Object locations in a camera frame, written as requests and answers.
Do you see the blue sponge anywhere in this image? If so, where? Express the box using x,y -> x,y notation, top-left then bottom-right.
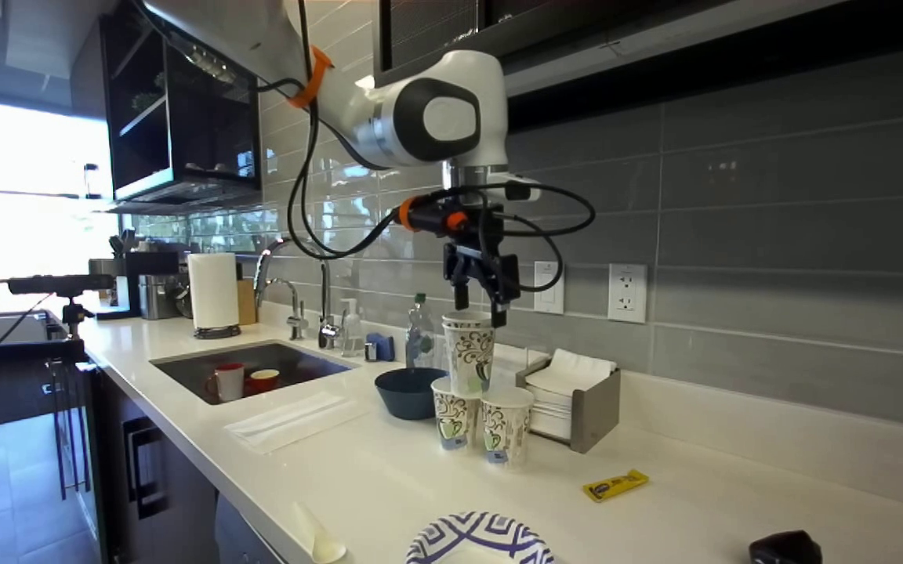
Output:
362,334 -> 396,361

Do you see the small black object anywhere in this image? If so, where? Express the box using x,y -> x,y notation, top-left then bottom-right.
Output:
748,530 -> 820,564

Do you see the blue white paper plate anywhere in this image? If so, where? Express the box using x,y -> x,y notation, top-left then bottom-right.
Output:
404,512 -> 555,564

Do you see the clear plastic bottle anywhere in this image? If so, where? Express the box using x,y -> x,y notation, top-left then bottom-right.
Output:
404,292 -> 437,371

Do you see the white light switch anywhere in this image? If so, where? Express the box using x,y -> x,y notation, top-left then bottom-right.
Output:
533,262 -> 564,314

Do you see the camera on tripod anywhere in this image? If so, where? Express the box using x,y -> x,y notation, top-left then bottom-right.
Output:
5,275 -> 116,335

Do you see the black upper cabinet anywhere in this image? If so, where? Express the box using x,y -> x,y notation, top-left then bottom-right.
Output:
373,0 -> 903,131

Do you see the dark blue bowl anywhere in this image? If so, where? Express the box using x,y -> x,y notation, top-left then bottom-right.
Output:
373,368 -> 443,420

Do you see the chrome kitchen faucet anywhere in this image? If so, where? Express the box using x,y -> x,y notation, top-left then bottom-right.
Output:
255,237 -> 339,350

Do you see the paper towel roll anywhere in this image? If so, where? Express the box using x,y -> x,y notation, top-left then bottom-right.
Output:
188,255 -> 238,335

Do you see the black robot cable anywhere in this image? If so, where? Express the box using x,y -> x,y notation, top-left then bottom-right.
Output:
257,0 -> 598,297

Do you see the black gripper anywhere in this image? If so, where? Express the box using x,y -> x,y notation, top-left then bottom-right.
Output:
445,207 -> 521,328

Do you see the white power outlet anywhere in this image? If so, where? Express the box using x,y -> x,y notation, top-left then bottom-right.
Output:
607,263 -> 647,323

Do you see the paper cup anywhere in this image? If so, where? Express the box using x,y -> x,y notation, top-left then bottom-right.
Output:
428,377 -> 475,452
443,311 -> 494,393
480,388 -> 533,463

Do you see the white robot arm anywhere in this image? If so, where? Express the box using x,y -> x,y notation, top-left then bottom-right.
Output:
142,0 -> 521,327

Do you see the napkin holder with napkins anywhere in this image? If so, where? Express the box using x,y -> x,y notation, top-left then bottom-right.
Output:
516,348 -> 619,452

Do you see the yellow packet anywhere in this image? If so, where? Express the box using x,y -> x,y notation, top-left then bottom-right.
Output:
579,469 -> 650,501

